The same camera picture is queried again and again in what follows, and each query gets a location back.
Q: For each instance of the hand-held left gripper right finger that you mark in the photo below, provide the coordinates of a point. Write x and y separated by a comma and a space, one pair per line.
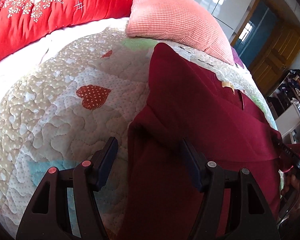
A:
192, 162

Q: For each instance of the purple towel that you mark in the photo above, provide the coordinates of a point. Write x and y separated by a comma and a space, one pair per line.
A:
237, 57

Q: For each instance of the white shelf unit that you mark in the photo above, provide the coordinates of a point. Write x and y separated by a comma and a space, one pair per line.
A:
290, 121

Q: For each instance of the pink pillow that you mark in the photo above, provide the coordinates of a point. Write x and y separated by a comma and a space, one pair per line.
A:
170, 15

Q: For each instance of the red floral duvet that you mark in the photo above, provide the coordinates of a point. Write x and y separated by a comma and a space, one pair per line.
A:
27, 25

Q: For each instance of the dark red garment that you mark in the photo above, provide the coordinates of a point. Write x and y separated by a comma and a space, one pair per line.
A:
202, 100

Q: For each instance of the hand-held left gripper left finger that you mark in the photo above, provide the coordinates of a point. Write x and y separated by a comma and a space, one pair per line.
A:
110, 160

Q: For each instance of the white bed sheet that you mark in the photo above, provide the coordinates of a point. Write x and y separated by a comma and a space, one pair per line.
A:
40, 45

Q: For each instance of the wooden door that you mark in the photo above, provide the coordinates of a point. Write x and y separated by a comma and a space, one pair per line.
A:
277, 55

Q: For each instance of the blue glass door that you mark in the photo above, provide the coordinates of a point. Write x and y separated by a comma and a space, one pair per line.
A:
255, 27

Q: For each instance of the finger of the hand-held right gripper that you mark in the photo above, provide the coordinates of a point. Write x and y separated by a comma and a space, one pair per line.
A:
287, 151

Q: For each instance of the heart patterned quilted bedspread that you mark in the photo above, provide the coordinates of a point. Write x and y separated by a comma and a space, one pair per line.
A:
52, 105

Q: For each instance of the person's right hand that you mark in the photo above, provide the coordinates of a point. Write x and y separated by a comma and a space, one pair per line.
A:
296, 192

